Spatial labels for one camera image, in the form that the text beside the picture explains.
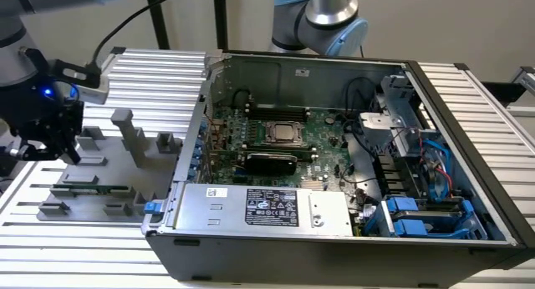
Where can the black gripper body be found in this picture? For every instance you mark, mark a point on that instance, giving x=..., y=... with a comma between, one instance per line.
x=39, y=113

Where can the green RAM stick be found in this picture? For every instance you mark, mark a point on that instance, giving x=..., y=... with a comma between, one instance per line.
x=90, y=188

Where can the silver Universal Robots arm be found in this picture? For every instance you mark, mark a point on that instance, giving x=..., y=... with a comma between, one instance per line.
x=330, y=7

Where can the black RAM slots bank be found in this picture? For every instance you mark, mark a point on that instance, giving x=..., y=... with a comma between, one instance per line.
x=278, y=113

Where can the installed RAM stick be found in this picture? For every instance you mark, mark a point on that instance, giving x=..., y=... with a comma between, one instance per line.
x=307, y=152

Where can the grey parts rack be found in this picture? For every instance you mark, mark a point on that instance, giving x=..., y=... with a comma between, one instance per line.
x=126, y=163

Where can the blue case latch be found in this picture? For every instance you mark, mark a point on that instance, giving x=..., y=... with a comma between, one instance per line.
x=153, y=207

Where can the black stand pole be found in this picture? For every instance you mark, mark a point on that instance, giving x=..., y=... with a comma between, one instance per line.
x=158, y=19
x=221, y=19

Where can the black graphics card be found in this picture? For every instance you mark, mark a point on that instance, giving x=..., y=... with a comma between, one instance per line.
x=271, y=165

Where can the silver power supply unit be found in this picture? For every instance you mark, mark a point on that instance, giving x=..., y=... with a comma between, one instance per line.
x=267, y=209

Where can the CPU in socket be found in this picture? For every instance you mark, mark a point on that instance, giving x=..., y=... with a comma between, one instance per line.
x=287, y=132

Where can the green motherboard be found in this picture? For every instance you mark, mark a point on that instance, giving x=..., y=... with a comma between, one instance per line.
x=326, y=135

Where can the black open PC case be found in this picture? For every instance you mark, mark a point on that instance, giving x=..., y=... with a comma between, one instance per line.
x=318, y=254

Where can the silver disk bay cage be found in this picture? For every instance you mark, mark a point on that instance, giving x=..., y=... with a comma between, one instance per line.
x=396, y=116

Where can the blue disk carrier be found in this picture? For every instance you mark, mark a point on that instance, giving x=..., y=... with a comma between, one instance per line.
x=410, y=228
x=404, y=206

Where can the blue case fan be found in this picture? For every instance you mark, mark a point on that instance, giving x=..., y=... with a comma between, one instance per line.
x=440, y=166

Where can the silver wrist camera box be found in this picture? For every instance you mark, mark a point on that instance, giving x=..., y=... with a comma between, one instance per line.
x=93, y=93

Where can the aluminium profile rail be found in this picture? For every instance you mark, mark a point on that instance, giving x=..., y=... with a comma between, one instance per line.
x=522, y=80

